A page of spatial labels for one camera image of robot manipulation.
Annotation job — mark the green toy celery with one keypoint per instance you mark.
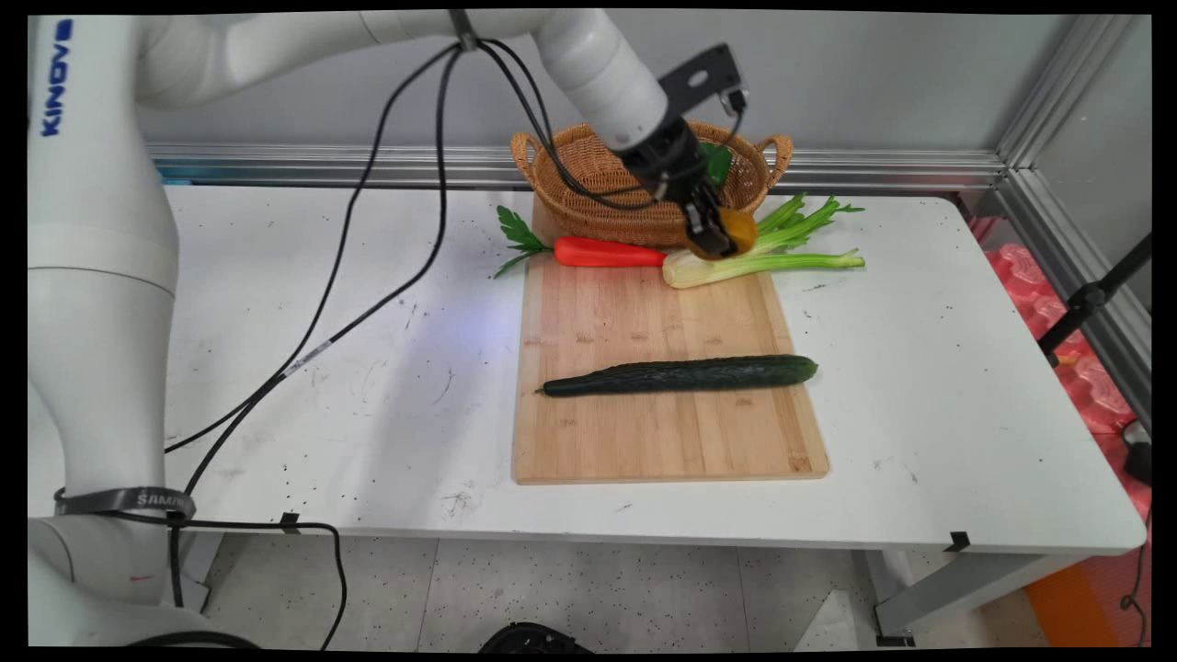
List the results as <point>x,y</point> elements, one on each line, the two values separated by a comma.
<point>736,267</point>

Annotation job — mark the orange toy carrot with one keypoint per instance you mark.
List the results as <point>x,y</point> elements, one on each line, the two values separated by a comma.
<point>607,252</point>

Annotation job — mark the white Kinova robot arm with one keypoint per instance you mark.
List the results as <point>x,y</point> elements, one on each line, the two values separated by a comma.
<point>92,276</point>

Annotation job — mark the round black floor object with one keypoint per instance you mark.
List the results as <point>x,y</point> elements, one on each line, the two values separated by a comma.
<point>533,639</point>

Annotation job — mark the yellow-orange toy vegetable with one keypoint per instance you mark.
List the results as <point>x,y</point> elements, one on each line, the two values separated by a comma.
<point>741,230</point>

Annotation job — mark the sloping aluminium frame rail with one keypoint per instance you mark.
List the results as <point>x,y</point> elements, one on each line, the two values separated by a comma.
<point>1085,276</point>

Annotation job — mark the dark green toy cucumber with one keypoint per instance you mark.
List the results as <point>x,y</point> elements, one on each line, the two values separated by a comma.
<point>680,375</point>

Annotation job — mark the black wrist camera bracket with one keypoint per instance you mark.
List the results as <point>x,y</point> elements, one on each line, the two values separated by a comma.
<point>699,78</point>

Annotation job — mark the aluminium corner post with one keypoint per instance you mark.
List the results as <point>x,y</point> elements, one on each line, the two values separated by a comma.
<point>1067,83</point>

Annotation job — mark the woven wicker basket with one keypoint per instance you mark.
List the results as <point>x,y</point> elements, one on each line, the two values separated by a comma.
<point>588,184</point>

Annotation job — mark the pink foam packaging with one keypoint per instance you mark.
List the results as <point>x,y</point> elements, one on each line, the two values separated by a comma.
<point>1094,386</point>

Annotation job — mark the wooden cutting board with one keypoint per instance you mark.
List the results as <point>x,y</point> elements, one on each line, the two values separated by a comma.
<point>644,432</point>

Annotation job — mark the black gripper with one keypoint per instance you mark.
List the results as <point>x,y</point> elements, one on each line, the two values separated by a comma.
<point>664,158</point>

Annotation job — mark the long horizontal aluminium rail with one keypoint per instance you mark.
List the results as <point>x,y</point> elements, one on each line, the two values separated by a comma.
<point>414,165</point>

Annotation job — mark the grey table leg frame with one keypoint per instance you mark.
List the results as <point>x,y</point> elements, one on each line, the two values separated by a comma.
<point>965,588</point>

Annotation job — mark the small black device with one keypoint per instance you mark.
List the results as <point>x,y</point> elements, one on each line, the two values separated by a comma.
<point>1138,455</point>

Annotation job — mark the black tripod stand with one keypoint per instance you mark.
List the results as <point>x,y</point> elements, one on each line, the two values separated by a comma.
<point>1090,299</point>

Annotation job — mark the green toy pepper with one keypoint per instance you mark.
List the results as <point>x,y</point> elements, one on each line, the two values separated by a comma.
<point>717,165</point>

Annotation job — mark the black tape piece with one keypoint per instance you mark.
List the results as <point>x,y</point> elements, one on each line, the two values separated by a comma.
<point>958,542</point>
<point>290,523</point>

